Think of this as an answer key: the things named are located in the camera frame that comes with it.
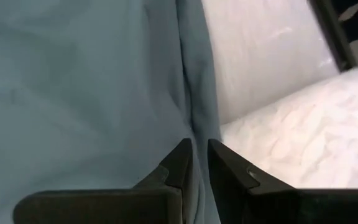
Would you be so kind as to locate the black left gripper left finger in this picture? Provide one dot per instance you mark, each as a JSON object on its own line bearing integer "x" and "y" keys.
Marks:
{"x": 104, "y": 207}

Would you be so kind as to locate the white lace shirt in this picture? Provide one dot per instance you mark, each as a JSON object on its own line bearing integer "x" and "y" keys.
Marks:
{"x": 306, "y": 133}

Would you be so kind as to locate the black aluminium table frame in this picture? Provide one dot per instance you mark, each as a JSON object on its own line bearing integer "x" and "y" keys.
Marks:
{"x": 332, "y": 34}

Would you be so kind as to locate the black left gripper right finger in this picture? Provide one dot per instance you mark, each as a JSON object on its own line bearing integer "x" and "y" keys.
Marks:
{"x": 275, "y": 207}

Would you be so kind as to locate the teal grey garment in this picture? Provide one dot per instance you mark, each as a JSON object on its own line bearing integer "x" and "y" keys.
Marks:
{"x": 73, "y": 93}

